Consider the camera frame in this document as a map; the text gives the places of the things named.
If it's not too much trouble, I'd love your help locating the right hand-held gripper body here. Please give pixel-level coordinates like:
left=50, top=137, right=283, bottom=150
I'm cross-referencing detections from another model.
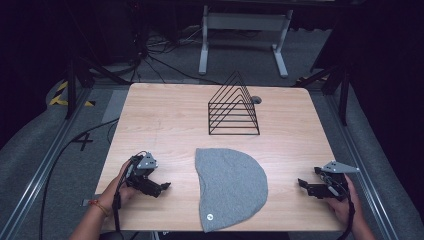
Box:
left=306, top=160, right=361, bottom=202

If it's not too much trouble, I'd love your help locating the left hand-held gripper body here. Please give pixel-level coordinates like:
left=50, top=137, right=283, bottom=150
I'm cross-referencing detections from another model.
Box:
left=124, top=151, right=165, bottom=199

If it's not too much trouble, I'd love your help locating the person's right hand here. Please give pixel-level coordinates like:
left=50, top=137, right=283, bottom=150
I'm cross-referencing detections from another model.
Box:
left=324, top=174, right=362, bottom=228

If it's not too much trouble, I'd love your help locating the person's left hand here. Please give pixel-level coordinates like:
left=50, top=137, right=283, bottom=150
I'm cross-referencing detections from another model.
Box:
left=97, top=159, right=137, bottom=215

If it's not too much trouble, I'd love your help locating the grey knit beanie hat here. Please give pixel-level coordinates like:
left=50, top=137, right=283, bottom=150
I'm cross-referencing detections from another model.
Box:
left=194, top=147, right=269, bottom=234

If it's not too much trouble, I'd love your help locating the black metal stand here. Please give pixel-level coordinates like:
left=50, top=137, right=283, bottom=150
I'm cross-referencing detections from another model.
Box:
left=64, top=54, right=132, bottom=120
left=292, top=63, right=352, bottom=127

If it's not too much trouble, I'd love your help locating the yellow black hazard tape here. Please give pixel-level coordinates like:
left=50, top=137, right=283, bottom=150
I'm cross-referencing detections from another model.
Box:
left=48, top=80, right=97, bottom=108

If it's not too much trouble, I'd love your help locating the right hand-held gripper cable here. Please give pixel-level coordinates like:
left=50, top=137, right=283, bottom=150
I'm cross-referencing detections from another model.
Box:
left=321, top=173, right=357, bottom=240

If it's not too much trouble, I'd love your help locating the hand-held gripper cable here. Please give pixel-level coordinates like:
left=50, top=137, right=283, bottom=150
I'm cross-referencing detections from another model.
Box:
left=112, top=151, right=148, bottom=234
left=321, top=173, right=357, bottom=240

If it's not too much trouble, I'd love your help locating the aluminium floor rail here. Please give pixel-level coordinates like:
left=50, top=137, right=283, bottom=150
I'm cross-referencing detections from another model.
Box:
left=0, top=87, right=94, bottom=240
left=324, top=93, right=401, bottom=240

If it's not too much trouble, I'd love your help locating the left hand-held gripper cable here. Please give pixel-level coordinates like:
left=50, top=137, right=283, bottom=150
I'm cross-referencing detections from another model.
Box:
left=112, top=151, right=148, bottom=234

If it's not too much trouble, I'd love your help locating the red string bracelet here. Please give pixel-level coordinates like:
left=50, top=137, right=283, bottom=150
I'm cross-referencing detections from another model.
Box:
left=87, top=198, right=110, bottom=216

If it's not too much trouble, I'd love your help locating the long black floor cable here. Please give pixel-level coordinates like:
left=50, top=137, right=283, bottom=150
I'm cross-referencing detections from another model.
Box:
left=38, top=117, right=120, bottom=240

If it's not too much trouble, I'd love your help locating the black wire file rack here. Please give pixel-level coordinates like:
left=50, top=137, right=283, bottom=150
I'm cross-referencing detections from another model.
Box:
left=207, top=70, right=261, bottom=137

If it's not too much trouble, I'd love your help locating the bundle of black floor cables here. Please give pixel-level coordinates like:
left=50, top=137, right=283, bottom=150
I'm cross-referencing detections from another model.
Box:
left=131, top=23, right=221, bottom=85

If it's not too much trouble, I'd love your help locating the white metal table frame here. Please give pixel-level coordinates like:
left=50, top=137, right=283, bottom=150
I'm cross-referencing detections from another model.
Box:
left=198, top=4, right=294, bottom=79

